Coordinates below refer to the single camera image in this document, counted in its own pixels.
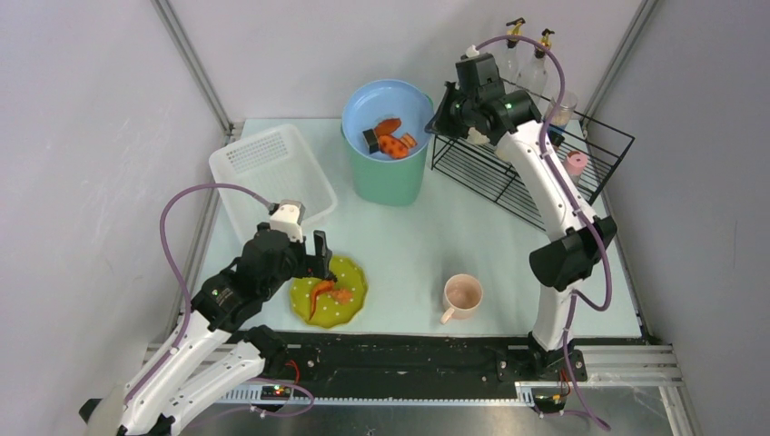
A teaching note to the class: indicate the green plastic bin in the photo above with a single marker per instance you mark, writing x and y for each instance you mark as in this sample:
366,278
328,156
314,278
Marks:
394,184

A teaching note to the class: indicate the pink mug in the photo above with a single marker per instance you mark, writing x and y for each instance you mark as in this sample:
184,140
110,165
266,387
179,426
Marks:
462,296

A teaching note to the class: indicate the orange chicken wing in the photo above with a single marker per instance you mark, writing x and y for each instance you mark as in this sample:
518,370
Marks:
317,291

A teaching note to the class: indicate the black white sushi roll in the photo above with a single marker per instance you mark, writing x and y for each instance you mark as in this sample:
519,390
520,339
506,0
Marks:
371,140

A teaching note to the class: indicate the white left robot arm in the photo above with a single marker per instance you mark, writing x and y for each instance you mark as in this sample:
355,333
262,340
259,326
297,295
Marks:
169,393

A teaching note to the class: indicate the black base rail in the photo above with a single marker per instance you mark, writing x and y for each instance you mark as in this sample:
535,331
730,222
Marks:
373,367

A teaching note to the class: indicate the orange grilled chicken piece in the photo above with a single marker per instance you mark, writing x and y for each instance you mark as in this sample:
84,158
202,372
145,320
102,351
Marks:
396,148

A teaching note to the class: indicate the spice shaker white lid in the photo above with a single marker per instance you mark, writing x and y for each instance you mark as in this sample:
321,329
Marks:
562,112

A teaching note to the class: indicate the small orange chicken piece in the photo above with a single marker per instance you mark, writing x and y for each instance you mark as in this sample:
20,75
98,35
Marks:
387,127

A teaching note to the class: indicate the glass oil bottle gold cap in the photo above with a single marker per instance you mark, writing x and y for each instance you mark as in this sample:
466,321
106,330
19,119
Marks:
533,76

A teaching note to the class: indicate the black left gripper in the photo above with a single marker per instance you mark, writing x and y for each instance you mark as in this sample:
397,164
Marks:
310,262

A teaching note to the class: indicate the white perforated plastic basket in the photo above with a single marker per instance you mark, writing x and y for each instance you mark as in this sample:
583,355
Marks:
277,163

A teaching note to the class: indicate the large glass jar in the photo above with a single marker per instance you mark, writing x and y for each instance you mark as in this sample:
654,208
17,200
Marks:
502,152

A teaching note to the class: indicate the orange fried nugget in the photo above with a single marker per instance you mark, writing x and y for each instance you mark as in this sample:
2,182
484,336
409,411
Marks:
342,296

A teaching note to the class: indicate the blue plate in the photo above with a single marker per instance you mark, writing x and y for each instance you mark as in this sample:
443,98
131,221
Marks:
380,101

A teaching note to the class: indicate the green polka dot plate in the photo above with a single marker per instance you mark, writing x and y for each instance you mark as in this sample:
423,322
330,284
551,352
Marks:
329,313

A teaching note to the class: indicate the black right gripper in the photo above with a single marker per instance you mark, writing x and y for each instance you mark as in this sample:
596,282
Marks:
445,111

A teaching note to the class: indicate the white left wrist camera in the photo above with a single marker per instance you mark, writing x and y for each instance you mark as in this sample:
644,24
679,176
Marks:
286,217

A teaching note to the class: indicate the black wire rack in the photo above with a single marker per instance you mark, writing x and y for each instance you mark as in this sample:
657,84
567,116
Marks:
477,168

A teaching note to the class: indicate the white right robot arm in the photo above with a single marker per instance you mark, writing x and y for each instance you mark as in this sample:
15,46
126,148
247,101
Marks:
578,237

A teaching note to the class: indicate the glass jar with light powder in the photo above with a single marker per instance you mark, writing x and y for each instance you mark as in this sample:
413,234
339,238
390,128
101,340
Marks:
476,137

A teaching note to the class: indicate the small black cap spice bottle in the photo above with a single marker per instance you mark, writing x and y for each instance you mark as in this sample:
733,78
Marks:
556,139

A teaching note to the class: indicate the pink lid spice jar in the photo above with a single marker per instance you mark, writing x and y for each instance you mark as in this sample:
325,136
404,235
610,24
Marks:
575,163

